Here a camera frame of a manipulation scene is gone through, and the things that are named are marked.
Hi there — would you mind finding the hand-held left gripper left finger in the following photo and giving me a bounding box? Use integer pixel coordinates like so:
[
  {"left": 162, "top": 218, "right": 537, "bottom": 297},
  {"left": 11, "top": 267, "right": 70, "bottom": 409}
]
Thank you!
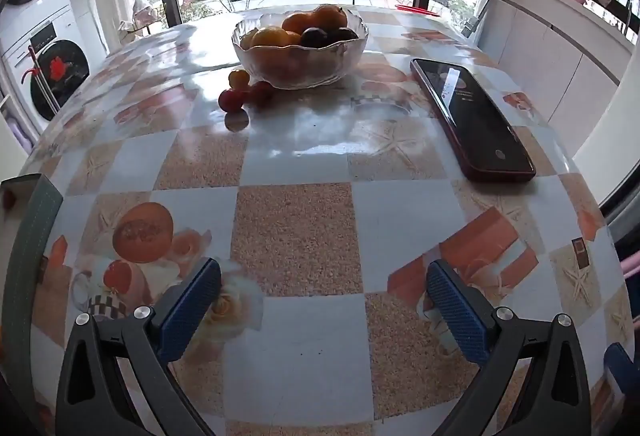
[{"left": 56, "top": 257, "right": 222, "bottom": 436}]

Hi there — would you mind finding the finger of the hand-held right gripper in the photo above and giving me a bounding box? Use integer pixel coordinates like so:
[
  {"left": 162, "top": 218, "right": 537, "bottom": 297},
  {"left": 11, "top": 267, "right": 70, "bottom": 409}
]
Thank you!
[{"left": 603, "top": 342, "right": 638, "bottom": 412}]

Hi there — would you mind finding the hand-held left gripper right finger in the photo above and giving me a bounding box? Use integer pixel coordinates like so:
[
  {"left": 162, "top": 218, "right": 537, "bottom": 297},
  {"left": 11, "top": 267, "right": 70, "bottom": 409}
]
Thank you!
[{"left": 426, "top": 259, "right": 592, "bottom": 436}]

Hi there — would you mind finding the clear glass bowl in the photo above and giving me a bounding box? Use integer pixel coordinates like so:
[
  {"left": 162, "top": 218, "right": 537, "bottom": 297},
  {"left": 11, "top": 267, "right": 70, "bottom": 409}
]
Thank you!
[{"left": 231, "top": 6, "right": 369, "bottom": 90}]

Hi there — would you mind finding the smartphone with red case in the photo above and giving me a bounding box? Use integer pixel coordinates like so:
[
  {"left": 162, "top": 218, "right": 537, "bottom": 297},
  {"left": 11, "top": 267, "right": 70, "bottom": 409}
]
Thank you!
[{"left": 410, "top": 58, "right": 537, "bottom": 183}]

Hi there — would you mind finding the red cherry tomato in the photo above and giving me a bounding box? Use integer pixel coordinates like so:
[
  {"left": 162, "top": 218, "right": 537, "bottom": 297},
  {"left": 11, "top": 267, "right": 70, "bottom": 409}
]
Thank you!
[
  {"left": 218, "top": 88, "right": 245, "bottom": 113},
  {"left": 248, "top": 80, "right": 274, "bottom": 105}
]

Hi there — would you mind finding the white side cabinet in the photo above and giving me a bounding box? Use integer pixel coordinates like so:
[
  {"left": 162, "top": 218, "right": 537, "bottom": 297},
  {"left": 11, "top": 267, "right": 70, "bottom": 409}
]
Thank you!
[{"left": 480, "top": 0, "right": 640, "bottom": 217}]

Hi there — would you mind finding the yellow-orange citrus fruit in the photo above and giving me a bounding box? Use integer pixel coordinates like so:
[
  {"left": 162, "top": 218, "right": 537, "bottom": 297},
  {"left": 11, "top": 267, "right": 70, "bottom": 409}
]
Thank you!
[{"left": 251, "top": 27, "right": 293, "bottom": 49}]

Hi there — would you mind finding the metal rack with white cloths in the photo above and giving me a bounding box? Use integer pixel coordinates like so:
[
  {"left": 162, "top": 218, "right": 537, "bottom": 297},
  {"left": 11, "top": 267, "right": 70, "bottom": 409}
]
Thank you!
[{"left": 119, "top": 0, "right": 161, "bottom": 36}]

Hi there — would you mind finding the red plastic basin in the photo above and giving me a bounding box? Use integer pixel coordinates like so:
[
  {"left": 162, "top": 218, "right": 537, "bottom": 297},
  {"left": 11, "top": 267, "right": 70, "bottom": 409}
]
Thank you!
[{"left": 395, "top": 3, "right": 441, "bottom": 16}]

